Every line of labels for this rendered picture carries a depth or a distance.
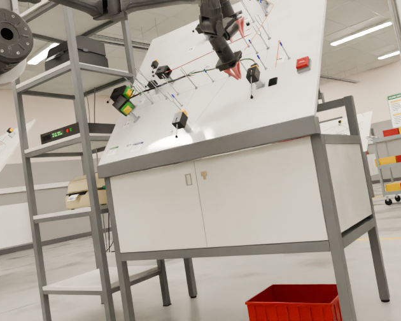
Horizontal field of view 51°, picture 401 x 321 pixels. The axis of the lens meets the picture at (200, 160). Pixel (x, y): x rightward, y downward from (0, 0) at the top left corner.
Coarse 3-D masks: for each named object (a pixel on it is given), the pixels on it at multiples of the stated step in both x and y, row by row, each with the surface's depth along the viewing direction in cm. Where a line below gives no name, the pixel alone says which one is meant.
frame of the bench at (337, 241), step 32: (320, 160) 159; (320, 192) 159; (128, 256) 217; (160, 256) 205; (192, 256) 194; (224, 256) 184; (128, 288) 220; (192, 288) 264; (384, 288) 201; (128, 320) 218; (352, 320) 154
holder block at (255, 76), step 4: (248, 68) 182; (252, 68) 180; (256, 68) 179; (248, 72) 180; (252, 72) 178; (256, 72) 178; (248, 76) 178; (252, 76) 178; (256, 76) 178; (248, 80) 180; (252, 80) 179; (256, 80) 179
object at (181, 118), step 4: (180, 112) 189; (176, 116) 189; (180, 116) 188; (184, 116) 189; (172, 120) 189; (176, 120) 187; (180, 120) 186; (184, 120) 189; (172, 124) 188; (176, 124) 187; (180, 124) 187; (184, 124) 188; (176, 128) 187; (180, 128) 189; (184, 128) 192; (192, 128) 194; (176, 132) 186; (188, 132) 194; (176, 136) 185
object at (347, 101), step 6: (348, 96) 207; (318, 102) 219; (324, 102) 216; (330, 102) 212; (336, 102) 210; (342, 102) 209; (348, 102) 207; (354, 102) 209; (318, 108) 216; (324, 108) 214; (330, 108) 212; (348, 108) 207; (354, 108) 207; (348, 114) 207; (354, 114) 206; (348, 120) 207; (354, 120) 206; (354, 126) 206; (354, 132) 206
